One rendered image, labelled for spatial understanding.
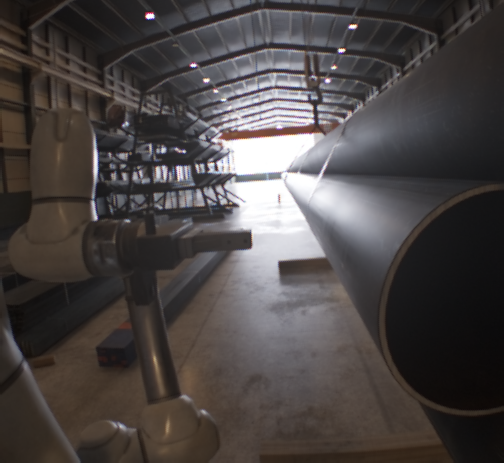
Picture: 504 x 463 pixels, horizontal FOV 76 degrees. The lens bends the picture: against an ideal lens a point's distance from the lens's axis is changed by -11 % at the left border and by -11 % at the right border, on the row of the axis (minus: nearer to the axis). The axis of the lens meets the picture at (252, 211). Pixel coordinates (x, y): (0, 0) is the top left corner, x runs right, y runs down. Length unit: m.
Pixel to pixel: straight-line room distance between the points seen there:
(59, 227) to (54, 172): 0.09
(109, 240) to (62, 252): 0.08
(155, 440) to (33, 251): 0.64
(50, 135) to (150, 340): 0.67
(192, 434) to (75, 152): 0.78
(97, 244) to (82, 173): 0.12
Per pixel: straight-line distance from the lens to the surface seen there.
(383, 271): 0.23
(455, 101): 0.29
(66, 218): 0.59
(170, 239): 0.49
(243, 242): 0.52
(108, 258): 0.56
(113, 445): 1.05
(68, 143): 0.61
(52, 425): 0.50
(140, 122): 11.55
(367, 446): 1.86
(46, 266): 0.61
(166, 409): 1.07
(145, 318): 1.10
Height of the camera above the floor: 1.33
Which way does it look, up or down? 6 degrees down
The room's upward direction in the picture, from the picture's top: 5 degrees counter-clockwise
